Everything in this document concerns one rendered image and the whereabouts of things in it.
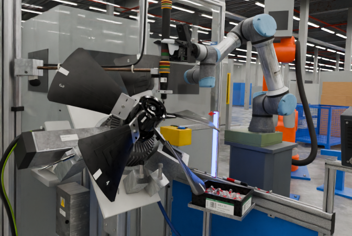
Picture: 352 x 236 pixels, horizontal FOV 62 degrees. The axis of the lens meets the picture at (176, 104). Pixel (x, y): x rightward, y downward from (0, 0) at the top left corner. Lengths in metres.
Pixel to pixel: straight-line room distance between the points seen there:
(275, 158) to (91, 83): 1.03
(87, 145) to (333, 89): 8.51
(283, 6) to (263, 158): 3.76
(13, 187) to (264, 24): 1.40
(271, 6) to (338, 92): 4.52
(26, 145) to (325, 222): 1.07
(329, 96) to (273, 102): 7.53
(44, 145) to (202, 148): 1.68
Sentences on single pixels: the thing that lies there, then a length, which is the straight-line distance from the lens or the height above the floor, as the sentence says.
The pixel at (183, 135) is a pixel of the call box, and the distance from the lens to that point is 1.61.
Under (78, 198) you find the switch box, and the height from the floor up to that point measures 0.82.
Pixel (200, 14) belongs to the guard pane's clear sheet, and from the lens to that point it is 2.50.
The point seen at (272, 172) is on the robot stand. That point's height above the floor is 0.87.
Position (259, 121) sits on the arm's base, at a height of 1.12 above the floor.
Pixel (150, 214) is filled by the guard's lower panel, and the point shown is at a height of 0.38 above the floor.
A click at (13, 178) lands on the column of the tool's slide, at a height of 0.86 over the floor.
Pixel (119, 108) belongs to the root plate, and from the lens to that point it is 1.13.
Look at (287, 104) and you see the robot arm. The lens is 1.61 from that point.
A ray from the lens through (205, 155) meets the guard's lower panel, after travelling 2.56.
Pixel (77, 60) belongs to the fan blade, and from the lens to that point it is 1.12.
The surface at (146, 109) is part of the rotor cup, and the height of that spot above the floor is 1.22.
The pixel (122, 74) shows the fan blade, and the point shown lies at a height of 1.35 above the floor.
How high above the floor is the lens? 1.30
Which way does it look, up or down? 3 degrees down
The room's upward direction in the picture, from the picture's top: 2 degrees clockwise
